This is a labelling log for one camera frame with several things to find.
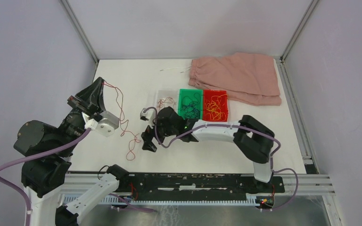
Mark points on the white slotted cable duct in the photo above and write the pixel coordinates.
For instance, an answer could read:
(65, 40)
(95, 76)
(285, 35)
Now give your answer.
(111, 200)

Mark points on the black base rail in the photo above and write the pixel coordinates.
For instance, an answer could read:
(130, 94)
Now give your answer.
(196, 187)

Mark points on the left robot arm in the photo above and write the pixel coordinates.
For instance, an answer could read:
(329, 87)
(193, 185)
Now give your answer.
(47, 150)

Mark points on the pink cloth shorts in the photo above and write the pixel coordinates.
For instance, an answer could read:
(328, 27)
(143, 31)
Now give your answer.
(247, 78)

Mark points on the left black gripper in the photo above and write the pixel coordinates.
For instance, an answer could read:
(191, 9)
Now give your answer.
(93, 95)

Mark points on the white drawstring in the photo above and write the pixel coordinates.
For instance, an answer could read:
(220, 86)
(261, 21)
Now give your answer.
(181, 69)

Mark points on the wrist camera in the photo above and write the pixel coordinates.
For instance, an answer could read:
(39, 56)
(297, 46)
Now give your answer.
(104, 123)
(149, 114)

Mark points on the red plastic bin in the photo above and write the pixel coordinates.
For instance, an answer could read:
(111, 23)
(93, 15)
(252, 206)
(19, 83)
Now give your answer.
(215, 105)

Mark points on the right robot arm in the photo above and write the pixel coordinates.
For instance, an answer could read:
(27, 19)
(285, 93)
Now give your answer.
(256, 141)

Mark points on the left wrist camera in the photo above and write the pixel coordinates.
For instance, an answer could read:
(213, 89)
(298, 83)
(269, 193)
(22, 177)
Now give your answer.
(104, 123)

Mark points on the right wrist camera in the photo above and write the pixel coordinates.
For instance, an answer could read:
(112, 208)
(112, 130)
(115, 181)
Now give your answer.
(149, 114)

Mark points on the clear plastic bin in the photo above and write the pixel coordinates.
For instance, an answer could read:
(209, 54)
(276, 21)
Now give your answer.
(166, 98)

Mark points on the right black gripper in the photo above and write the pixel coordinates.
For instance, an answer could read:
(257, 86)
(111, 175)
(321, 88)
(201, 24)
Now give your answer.
(147, 137)

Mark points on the green plastic bin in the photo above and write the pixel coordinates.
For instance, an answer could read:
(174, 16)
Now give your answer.
(190, 104)

